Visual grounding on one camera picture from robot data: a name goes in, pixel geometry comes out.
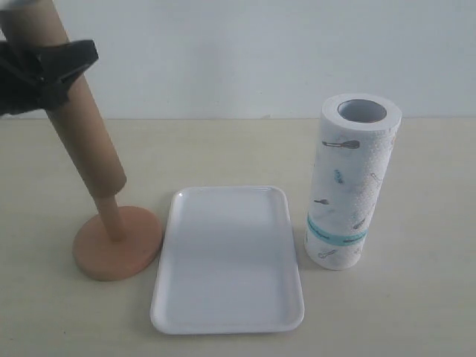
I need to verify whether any wooden paper towel holder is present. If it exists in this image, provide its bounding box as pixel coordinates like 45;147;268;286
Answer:
72;196;163;281

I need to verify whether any brown cardboard tube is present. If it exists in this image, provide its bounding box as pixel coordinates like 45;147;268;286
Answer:
1;1;126;199

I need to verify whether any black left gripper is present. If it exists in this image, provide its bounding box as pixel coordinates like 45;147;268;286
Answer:
1;39;99;116

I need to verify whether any white rectangular plastic tray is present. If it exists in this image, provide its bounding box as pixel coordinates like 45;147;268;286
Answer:
149;186;305;335

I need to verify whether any printed white paper towel roll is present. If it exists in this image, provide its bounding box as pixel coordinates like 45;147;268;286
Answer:
304;94;402;271

